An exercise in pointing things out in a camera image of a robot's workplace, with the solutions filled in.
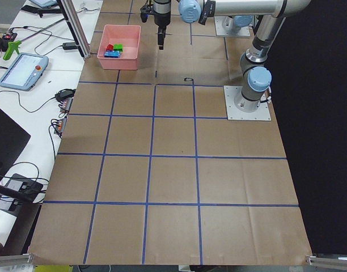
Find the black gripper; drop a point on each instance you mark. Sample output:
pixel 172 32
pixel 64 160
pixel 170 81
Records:
pixel 161 14

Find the green toy block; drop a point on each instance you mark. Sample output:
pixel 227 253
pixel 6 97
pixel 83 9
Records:
pixel 118 47

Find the blue toy block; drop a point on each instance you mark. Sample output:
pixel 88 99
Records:
pixel 112 54

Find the red toy block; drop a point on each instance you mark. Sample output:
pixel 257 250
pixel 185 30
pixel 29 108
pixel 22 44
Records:
pixel 110 47

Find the pink plastic box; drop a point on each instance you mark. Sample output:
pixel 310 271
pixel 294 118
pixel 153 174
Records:
pixel 129 36

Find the teach pendant tablet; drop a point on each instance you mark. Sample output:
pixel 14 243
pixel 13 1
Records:
pixel 24 72

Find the green plastic clamp tool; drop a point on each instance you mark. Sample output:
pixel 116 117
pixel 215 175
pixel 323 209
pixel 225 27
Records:
pixel 12 47

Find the black laptop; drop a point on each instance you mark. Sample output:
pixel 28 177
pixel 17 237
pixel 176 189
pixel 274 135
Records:
pixel 13 140

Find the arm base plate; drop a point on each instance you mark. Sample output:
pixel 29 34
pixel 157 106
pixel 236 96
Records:
pixel 239 108
pixel 233 27

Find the aluminium profile post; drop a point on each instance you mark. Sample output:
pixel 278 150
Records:
pixel 75 27

